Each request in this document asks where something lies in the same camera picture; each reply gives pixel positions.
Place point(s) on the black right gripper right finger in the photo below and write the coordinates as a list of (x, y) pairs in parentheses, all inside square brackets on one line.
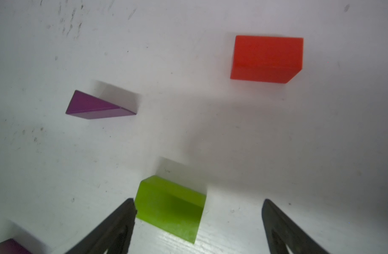
[(284, 235)]

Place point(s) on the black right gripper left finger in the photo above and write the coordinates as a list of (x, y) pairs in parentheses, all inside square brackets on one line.
[(113, 235)]

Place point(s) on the green rectangular block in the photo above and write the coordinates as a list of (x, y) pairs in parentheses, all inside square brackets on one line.
[(170, 207)]

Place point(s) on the red rectangular block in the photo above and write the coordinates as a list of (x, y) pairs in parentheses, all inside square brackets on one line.
[(267, 59)]

